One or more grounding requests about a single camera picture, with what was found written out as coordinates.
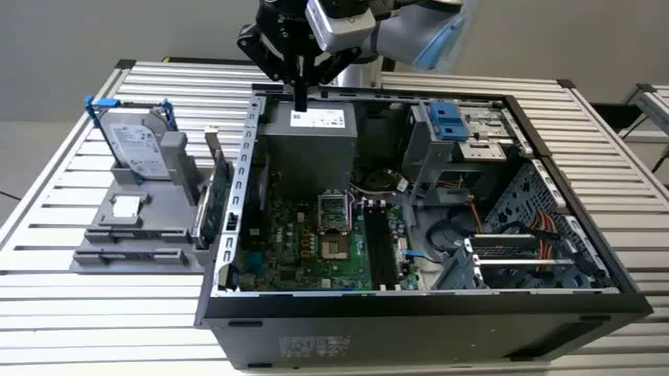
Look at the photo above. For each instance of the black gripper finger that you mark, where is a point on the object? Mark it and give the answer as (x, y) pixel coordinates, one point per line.
(334, 66)
(260, 58)

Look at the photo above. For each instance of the RAM stick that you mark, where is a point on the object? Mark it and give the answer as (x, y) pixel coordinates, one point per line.
(131, 257)
(132, 235)

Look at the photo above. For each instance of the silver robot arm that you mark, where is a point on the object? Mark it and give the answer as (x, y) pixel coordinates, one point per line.
(407, 35)

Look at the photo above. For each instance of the grey power supply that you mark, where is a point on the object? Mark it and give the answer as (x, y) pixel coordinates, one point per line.
(308, 156)

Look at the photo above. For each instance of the blue plastic drive latch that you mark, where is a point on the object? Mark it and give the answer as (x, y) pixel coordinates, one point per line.
(446, 121)

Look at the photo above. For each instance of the black round fan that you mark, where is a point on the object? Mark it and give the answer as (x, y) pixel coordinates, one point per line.
(377, 179)

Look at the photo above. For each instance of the hard disk in blue carrier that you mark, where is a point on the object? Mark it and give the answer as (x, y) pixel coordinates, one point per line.
(132, 145)

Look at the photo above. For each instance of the black fan housing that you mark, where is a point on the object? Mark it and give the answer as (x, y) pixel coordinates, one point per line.
(258, 188)

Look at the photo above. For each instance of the green graphics card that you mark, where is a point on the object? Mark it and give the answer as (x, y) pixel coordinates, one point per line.
(216, 203)

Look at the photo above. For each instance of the grey parts rack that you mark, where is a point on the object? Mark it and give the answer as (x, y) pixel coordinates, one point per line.
(156, 203)

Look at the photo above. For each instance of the silver CPU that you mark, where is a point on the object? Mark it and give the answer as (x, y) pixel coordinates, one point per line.
(127, 205)

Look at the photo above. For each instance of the CPU socket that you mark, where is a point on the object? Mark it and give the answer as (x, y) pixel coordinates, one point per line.
(334, 248)

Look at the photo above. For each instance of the green motherboard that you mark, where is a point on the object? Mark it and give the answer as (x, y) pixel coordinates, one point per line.
(292, 258)

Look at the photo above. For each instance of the metal disk bay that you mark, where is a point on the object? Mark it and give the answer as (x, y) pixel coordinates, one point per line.
(503, 243)

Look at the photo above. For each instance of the metal side table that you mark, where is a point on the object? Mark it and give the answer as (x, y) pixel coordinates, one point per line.
(653, 98)

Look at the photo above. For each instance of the black PC case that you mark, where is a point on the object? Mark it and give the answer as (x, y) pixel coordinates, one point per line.
(366, 337)

